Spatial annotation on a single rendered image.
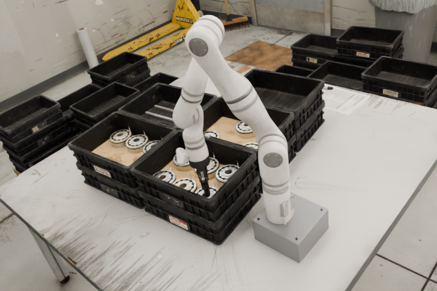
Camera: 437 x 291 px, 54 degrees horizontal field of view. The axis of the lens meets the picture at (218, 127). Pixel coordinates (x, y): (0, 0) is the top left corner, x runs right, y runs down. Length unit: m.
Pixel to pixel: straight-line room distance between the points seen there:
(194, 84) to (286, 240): 0.60
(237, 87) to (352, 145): 0.93
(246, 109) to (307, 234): 0.49
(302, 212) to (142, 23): 4.38
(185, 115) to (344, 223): 0.71
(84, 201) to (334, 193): 1.07
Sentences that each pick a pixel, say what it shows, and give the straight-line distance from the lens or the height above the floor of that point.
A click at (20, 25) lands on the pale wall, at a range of 4.83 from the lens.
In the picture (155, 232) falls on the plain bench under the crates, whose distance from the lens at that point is 1.73.
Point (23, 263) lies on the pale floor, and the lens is 2.96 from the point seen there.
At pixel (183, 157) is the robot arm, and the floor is 1.04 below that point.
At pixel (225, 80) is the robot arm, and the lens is 1.19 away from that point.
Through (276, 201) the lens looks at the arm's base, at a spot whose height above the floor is 0.91.
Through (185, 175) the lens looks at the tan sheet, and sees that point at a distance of 1.74.
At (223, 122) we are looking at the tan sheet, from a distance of 2.00.
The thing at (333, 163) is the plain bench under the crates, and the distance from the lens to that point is 1.91.
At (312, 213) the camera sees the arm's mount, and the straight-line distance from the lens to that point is 1.55.
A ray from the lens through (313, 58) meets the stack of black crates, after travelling 3.47.
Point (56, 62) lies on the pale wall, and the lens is 5.05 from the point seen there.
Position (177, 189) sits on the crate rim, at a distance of 1.52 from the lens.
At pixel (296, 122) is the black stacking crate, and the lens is 1.87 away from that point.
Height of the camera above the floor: 1.90
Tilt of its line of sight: 33 degrees down
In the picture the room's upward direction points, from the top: 11 degrees counter-clockwise
